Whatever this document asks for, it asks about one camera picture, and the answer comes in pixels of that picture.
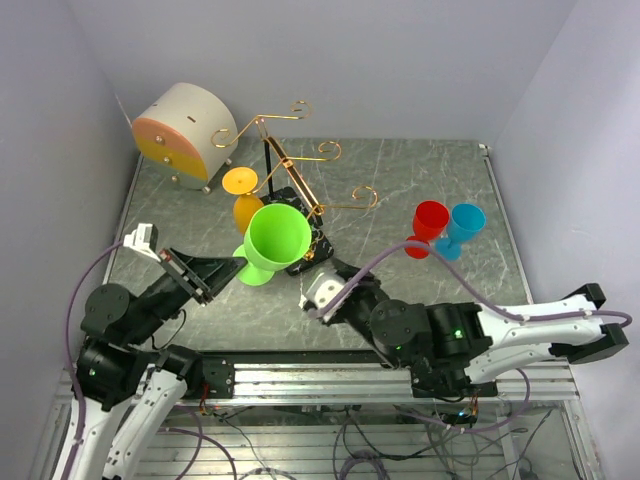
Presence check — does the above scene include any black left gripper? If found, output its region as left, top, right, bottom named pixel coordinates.
left=126, top=242, right=245, bottom=343

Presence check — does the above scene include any green plastic wine glass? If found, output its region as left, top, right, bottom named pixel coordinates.
left=233, top=203, right=312, bottom=286

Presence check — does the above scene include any red plastic wine glass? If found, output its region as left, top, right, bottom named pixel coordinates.
left=407, top=200, right=450, bottom=244

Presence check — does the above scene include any blue plastic wine glass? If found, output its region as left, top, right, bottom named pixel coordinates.
left=435, top=203, right=487, bottom=262

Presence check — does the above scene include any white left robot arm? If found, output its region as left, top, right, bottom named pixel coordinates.
left=53, top=249, right=247, bottom=479

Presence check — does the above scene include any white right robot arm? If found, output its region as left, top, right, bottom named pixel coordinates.
left=301, top=261, right=629, bottom=397

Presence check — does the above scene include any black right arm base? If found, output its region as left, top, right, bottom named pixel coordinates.
left=408, top=362, right=498, bottom=402

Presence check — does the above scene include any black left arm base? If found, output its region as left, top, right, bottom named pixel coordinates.
left=164, top=346, right=235, bottom=400

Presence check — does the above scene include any orange plastic wine glass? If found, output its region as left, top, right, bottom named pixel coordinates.
left=222, top=167, right=264, bottom=234

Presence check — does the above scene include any round pastel drawer box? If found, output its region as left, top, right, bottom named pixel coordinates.
left=132, top=82, right=238, bottom=193

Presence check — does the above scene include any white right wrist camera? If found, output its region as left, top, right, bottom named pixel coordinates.
left=299, top=268, right=358, bottom=326

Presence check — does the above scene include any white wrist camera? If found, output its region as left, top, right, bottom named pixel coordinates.
left=299, top=268, right=358, bottom=326
left=123, top=223, right=162, bottom=263

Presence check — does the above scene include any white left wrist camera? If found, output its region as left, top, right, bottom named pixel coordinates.
left=123, top=223, right=162, bottom=263

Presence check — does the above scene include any aluminium frame rail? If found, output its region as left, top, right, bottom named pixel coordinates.
left=207, top=362, right=580, bottom=406

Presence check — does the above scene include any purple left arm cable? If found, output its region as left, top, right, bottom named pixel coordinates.
left=64, top=242, right=129, bottom=461

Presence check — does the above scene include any gold wire glass rack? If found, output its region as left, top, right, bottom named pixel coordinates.
left=226, top=100, right=378, bottom=277

